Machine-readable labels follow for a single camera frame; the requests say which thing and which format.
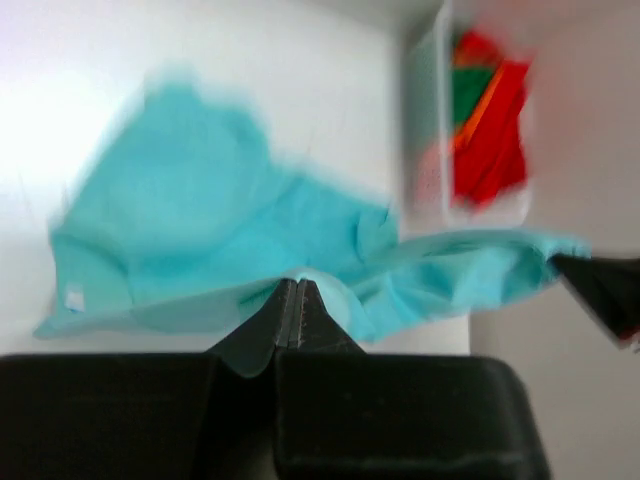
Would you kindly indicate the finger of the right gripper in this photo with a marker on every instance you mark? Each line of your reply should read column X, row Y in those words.
column 608, row 289

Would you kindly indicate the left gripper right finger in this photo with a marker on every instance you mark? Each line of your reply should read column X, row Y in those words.
column 343, row 413

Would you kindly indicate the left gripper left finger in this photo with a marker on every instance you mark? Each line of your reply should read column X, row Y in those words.
column 140, row 415

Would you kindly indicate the teal t-shirt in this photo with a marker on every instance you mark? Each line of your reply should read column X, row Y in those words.
column 186, row 225

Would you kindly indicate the red t-shirt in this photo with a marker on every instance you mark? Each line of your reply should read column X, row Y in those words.
column 493, row 163

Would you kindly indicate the orange t-shirt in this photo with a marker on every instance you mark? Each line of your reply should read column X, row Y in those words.
column 464, row 134

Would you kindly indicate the white plastic basket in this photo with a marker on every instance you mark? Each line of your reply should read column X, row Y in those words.
column 427, row 127

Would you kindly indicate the green t-shirt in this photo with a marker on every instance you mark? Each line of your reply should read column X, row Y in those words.
column 468, row 86

